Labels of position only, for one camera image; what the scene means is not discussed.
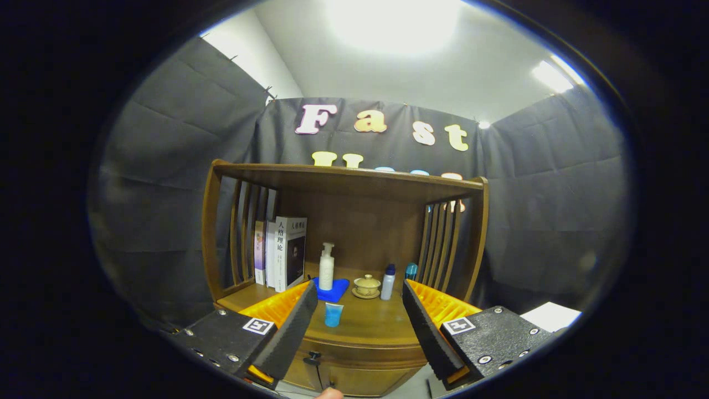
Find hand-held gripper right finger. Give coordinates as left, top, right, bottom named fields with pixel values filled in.
left=402, top=279, right=557, bottom=391

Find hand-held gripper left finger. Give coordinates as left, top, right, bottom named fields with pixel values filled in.
left=166, top=280, right=319, bottom=390

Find wooden drawer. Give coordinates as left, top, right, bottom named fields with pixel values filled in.
left=299, top=332, right=428, bottom=371

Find wooden countertop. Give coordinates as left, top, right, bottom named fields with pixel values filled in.
left=216, top=266, right=471, bottom=350

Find wooden cabinet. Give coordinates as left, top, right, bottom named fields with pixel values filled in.
left=201, top=160, right=490, bottom=397

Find blue folded cloth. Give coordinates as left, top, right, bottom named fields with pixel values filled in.
left=310, top=277, right=351, bottom=304

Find white bottle with blue cap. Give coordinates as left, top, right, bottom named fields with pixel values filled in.
left=381, top=264, right=397, bottom=301

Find white pump bottle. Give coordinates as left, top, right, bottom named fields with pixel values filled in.
left=319, top=242, right=336, bottom=291

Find yellow lidded tea cup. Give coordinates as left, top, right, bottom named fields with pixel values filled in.
left=354, top=274, right=382, bottom=296

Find large white book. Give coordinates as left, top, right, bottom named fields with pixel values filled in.
left=274, top=216, right=308, bottom=293

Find thin white book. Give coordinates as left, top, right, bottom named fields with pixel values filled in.
left=265, top=221, right=278, bottom=289

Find purple white book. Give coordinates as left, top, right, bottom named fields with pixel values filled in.
left=254, top=221, right=268, bottom=286

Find ceiling tube light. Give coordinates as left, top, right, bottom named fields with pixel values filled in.
left=532, top=54, right=587, bottom=95

